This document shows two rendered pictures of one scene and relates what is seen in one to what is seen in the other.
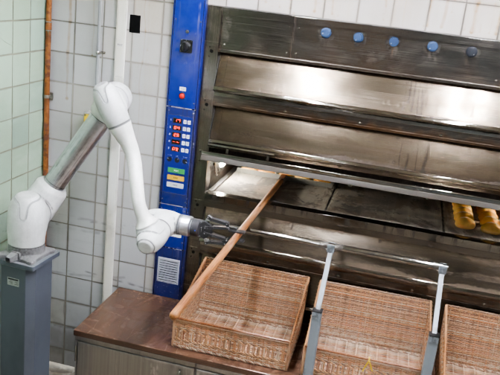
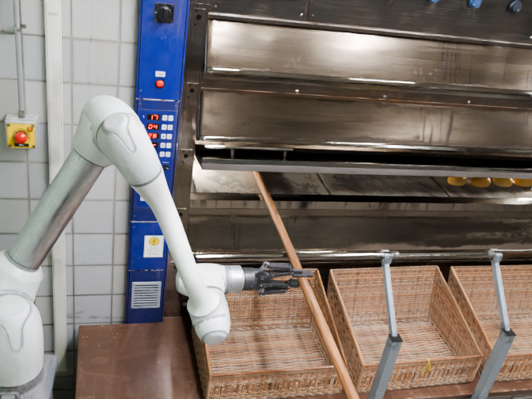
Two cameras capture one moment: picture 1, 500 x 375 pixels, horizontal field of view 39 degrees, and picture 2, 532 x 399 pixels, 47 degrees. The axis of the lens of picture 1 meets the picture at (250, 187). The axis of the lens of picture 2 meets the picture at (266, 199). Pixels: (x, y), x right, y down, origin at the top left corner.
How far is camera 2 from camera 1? 1.75 m
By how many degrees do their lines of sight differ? 30
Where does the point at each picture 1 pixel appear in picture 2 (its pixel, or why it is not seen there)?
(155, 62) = (112, 36)
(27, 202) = (18, 323)
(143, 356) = not seen: outside the picture
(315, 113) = (334, 89)
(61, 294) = not seen: outside the picture
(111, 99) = (140, 144)
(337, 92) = (363, 63)
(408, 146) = (431, 116)
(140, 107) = not seen: hidden behind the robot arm
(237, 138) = (236, 130)
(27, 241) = (26, 374)
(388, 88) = (419, 53)
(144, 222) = (207, 306)
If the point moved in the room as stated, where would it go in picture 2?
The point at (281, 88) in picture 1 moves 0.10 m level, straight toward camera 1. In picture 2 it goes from (295, 62) to (308, 72)
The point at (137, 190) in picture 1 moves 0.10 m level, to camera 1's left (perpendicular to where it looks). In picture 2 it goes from (189, 264) to (154, 269)
